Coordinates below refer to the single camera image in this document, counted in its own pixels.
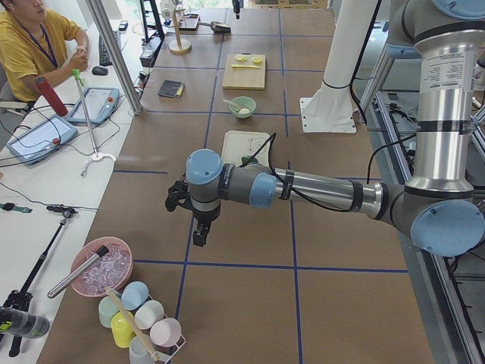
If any white cup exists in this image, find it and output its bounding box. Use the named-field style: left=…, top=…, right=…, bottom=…
left=134, top=300, right=164, bottom=330

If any wooden mug tree stand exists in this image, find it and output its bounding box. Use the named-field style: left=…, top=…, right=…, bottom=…
left=168, top=8, right=192, bottom=55

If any metal cylinder tool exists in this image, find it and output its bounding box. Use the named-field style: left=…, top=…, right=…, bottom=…
left=47, top=245, right=109, bottom=299

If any grey folded cloth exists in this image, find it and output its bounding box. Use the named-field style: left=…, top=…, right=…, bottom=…
left=158, top=80, right=185, bottom=99

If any mint green bowl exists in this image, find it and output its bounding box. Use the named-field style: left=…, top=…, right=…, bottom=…
left=229, top=96, right=257, bottom=119

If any white grabber stick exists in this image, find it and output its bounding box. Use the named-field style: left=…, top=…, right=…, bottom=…
left=72, top=68, right=117, bottom=177

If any grey cup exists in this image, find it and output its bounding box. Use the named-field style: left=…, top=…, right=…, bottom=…
left=129, top=336, right=154, bottom=364

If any black tray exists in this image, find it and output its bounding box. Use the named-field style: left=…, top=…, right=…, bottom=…
left=178, top=14, right=200, bottom=31

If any yellow plastic knife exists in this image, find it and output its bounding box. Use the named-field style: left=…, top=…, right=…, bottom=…
left=231, top=64, right=261, bottom=69

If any far teach pendant tablet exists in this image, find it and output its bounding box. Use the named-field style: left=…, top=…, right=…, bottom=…
left=65, top=87, right=120, bottom=125

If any black computer mouse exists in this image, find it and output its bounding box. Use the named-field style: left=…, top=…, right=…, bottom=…
left=92, top=65, right=108, bottom=76

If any black selfie stick tripod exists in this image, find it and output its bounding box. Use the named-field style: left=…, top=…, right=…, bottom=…
left=1, top=205, right=78, bottom=357

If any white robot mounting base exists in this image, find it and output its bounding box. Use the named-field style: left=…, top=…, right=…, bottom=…
left=300, top=0, right=380, bottom=134

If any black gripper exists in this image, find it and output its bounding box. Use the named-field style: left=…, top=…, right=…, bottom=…
left=164, top=180, right=209, bottom=246

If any metal scoop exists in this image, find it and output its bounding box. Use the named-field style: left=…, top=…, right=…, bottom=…
left=198, top=21, right=231, bottom=34

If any blue cup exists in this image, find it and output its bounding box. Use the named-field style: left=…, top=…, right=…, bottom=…
left=120, top=281, right=149, bottom=311

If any wooden cutting board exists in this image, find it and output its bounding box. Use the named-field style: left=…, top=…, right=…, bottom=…
left=222, top=53, right=266, bottom=90

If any pink bowl with ice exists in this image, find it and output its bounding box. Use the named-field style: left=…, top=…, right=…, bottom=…
left=71, top=237, right=133, bottom=297

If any near teach pendant tablet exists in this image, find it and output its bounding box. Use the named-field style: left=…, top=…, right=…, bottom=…
left=6, top=115, right=78, bottom=165

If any cream bear print tray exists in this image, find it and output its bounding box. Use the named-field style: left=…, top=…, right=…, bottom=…
left=221, top=130, right=270, bottom=166

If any green avocado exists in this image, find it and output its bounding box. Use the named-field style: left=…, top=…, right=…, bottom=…
left=240, top=155, right=253, bottom=167

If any teach pendant tablet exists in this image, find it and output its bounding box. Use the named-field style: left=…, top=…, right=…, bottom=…
left=6, top=115, right=78, bottom=165
left=65, top=87, right=120, bottom=125

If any wooden stick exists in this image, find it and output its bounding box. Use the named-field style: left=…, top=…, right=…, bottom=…
left=105, top=288, right=162, bottom=362

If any green cup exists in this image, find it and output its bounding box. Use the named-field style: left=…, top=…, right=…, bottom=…
left=98, top=296, right=118, bottom=328

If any red water bottle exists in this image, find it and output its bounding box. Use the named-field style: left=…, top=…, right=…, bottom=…
left=34, top=77, right=68, bottom=117

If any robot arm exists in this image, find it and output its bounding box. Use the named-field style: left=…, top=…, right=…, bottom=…
left=165, top=1, right=484, bottom=257

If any white ceramic spoon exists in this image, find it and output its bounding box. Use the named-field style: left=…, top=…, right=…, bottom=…
left=223, top=99, right=245, bottom=112

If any pink cup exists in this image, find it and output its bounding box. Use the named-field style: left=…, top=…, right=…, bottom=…
left=150, top=318, right=182, bottom=347

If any yellow cup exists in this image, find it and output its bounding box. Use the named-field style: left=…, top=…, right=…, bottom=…
left=111, top=312, right=136, bottom=349

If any black keyboard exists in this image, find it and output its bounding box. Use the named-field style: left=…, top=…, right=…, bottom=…
left=98, top=30, right=122, bottom=67

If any person in yellow shirt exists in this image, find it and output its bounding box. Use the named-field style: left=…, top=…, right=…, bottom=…
left=1, top=1, right=89, bottom=102

